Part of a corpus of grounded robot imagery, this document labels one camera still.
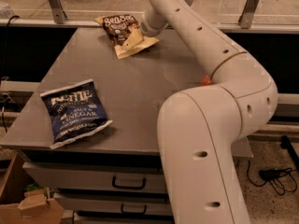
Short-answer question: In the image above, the cardboard box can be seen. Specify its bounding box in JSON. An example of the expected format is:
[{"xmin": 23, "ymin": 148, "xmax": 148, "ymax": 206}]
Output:
[{"xmin": 0, "ymin": 154, "xmax": 64, "ymax": 224}]

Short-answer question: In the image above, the blue Kettle chip bag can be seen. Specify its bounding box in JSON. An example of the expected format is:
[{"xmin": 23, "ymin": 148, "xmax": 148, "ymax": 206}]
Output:
[{"xmin": 40, "ymin": 79, "xmax": 112, "ymax": 149}]

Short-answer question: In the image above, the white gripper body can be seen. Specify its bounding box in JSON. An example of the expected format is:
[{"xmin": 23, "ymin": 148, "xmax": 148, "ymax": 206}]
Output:
[{"xmin": 140, "ymin": 7, "xmax": 167, "ymax": 37}]

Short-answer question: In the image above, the right metal bracket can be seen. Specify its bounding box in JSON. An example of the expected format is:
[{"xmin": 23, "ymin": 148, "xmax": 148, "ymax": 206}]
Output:
[{"xmin": 238, "ymin": 0, "xmax": 260, "ymax": 29}]

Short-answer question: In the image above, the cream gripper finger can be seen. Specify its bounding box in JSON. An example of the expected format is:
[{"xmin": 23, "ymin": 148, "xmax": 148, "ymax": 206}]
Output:
[{"xmin": 122, "ymin": 29, "xmax": 144, "ymax": 50}]

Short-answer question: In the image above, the left metal bracket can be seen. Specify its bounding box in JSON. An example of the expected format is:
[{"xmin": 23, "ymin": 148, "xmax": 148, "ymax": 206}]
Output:
[{"xmin": 49, "ymin": 0, "xmax": 66, "ymax": 24}]

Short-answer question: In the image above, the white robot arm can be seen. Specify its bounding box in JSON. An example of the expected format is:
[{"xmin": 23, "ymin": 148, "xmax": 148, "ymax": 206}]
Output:
[{"xmin": 141, "ymin": 0, "xmax": 278, "ymax": 224}]

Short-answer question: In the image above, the lower grey drawer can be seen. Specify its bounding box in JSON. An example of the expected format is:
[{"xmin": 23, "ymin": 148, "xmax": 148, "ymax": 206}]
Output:
[{"xmin": 54, "ymin": 193, "xmax": 172, "ymax": 217}]

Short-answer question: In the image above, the black power adapter with cable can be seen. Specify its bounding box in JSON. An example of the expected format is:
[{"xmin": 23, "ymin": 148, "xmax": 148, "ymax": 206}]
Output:
[{"xmin": 246, "ymin": 161, "xmax": 298, "ymax": 196}]

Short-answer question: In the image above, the grey drawer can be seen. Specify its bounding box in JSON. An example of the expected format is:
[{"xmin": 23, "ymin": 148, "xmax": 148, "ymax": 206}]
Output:
[
  {"xmin": 23, "ymin": 162, "xmax": 166, "ymax": 194},
  {"xmin": 54, "ymin": 193, "xmax": 172, "ymax": 217}
]

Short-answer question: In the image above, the black cable at left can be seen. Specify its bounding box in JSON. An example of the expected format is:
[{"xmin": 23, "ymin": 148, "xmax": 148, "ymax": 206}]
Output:
[{"xmin": 0, "ymin": 15, "xmax": 21, "ymax": 133}]

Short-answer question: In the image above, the black lower drawer handle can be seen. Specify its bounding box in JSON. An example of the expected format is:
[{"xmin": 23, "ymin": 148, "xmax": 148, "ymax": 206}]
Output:
[{"xmin": 121, "ymin": 203, "xmax": 148, "ymax": 215}]

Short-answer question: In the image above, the brown Sea Salt chip bag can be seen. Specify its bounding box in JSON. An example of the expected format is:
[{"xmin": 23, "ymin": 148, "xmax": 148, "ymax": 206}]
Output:
[{"xmin": 95, "ymin": 14, "xmax": 159, "ymax": 59}]

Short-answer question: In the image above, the black upper drawer handle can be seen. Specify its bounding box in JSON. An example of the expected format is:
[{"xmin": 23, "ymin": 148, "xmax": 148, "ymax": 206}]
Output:
[{"xmin": 111, "ymin": 176, "xmax": 147, "ymax": 190}]

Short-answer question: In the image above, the red apple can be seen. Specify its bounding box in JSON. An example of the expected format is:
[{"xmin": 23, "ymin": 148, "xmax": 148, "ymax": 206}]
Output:
[{"xmin": 201, "ymin": 76, "xmax": 213, "ymax": 86}]

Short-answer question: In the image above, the top grey drawer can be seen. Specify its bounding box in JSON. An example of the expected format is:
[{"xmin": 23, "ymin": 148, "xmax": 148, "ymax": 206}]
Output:
[{"xmin": 23, "ymin": 162, "xmax": 166, "ymax": 194}]

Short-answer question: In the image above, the metal bracket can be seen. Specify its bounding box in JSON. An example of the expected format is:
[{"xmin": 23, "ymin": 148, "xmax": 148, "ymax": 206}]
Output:
[
  {"xmin": 238, "ymin": 0, "xmax": 260, "ymax": 29},
  {"xmin": 49, "ymin": 0, "xmax": 66, "ymax": 24}
]

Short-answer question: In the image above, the black drawer handle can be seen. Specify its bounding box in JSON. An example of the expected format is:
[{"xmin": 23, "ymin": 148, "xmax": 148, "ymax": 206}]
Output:
[
  {"xmin": 111, "ymin": 176, "xmax": 147, "ymax": 190},
  {"xmin": 121, "ymin": 203, "xmax": 148, "ymax": 215}
]

